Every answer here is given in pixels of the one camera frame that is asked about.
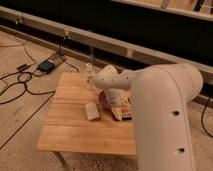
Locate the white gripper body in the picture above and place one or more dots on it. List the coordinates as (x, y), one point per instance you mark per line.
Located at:
(117, 99)

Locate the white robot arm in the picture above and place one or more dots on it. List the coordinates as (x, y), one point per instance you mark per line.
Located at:
(158, 96)

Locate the white sponge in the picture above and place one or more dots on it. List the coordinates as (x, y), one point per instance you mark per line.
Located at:
(92, 111)

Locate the clear plastic bottle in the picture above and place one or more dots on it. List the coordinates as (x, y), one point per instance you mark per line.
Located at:
(89, 76)

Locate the wooden table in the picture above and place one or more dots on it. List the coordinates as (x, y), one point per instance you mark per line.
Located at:
(66, 128)

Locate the dark blue power box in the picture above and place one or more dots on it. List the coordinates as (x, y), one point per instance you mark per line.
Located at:
(46, 66)

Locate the small black adapter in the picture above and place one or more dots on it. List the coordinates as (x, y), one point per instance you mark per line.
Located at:
(22, 67)

